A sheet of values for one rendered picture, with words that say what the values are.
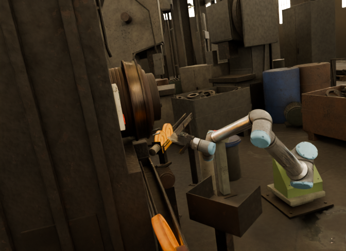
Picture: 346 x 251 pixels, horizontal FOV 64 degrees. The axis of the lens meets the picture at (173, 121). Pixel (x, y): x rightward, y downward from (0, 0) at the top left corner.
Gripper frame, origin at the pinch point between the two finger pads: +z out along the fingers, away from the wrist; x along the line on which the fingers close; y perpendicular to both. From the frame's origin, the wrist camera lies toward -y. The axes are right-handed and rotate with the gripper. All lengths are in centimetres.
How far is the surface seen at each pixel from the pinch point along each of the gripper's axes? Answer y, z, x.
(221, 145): -11, -35, -43
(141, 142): 6.2, 7.3, 33.4
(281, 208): -42, -96, -24
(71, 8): 84, 8, 103
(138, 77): 56, -1, 64
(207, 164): -26.7, -29.4, -30.0
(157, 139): 0.0, 6.2, 6.9
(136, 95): 48, -3, 69
